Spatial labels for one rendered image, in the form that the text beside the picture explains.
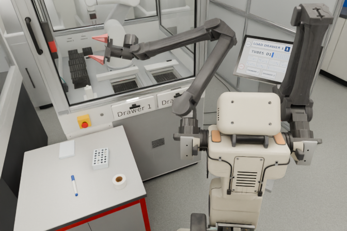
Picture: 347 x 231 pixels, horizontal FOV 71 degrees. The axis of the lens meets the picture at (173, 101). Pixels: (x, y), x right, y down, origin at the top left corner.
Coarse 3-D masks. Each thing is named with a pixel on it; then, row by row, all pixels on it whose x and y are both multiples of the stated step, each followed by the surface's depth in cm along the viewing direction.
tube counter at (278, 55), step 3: (267, 51) 172; (267, 54) 172; (270, 54) 171; (273, 54) 171; (276, 54) 170; (279, 54) 169; (282, 54) 168; (285, 54) 167; (270, 57) 171; (273, 57) 170; (276, 57) 169; (279, 57) 169; (282, 57) 168; (285, 57) 167; (288, 57) 166; (288, 60) 166
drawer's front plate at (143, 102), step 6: (150, 96) 167; (126, 102) 162; (132, 102) 162; (138, 102) 164; (144, 102) 166; (150, 102) 168; (114, 108) 160; (120, 108) 162; (126, 108) 163; (144, 108) 169; (150, 108) 171; (114, 114) 162; (120, 114) 164; (126, 114) 166; (132, 114) 168
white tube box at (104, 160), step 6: (96, 150) 146; (102, 150) 147; (108, 150) 148; (96, 156) 142; (102, 156) 142; (108, 156) 145; (96, 162) 138; (102, 162) 139; (108, 162) 142; (96, 168) 138; (102, 168) 139
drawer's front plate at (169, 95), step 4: (184, 88) 174; (168, 92) 170; (172, 92) 171; (176, 92) 172; (180, 92) 173; (160, 96) 169; (164, 96) 170; (168, 96) 171; (172, 96) 173; (160, 100) 170; (164, 100) 172; (168, 100) 173; (160, 104) 172; (168, 104) 175
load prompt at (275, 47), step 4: (256, 40) 177; (252, 44) 177; (256, 44) 176; (260, 44) 175; (264, 44) 174; (268, 44) 173; (272, 44) 172; (276, 44) 171; (280, 44) 169; (264, 48) 174; (268, 48) 172; (272, 48) 171; (276, 48) 170; (280, 48) 169; (284, 48) 168; (288, 48) 167; (284, 52) 168; (288, 52) 167
